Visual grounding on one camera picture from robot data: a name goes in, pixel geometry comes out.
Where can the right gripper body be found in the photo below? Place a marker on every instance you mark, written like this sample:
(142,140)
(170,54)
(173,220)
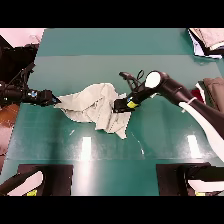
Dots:
(125,104)

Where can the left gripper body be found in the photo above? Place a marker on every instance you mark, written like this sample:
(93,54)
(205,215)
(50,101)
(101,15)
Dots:
(46,97)

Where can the beige shirt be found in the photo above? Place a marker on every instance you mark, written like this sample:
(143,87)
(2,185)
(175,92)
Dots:
(90,103)

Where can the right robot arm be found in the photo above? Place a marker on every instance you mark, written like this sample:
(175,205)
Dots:
(173,88)

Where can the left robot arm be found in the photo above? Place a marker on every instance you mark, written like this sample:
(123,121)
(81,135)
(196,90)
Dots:
(12,94)

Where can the red garment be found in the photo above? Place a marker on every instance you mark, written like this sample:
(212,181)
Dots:
(198,95)

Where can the brown garment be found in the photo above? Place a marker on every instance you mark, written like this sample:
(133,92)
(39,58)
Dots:
(216,93)

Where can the white garment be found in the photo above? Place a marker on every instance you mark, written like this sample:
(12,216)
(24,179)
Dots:
(199,50)

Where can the folded beige garment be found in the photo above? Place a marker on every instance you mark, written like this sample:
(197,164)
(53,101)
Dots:
(211,36)

